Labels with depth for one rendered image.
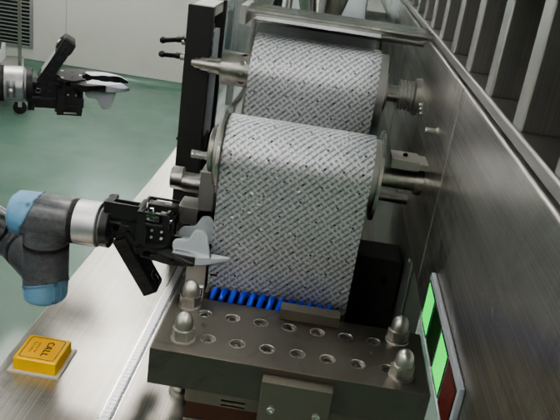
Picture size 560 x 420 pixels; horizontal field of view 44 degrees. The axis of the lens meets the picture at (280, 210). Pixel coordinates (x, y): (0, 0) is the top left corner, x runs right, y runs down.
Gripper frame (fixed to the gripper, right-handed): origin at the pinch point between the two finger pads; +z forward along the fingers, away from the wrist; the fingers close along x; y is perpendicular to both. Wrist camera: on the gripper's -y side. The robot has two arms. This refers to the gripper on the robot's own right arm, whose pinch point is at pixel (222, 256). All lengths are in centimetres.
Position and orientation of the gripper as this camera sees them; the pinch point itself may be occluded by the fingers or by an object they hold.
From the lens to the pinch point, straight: 115.5
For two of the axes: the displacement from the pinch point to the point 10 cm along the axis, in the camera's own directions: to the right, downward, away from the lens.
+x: 0.9, -3.7, 9.3
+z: 9.9, 1.6, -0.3
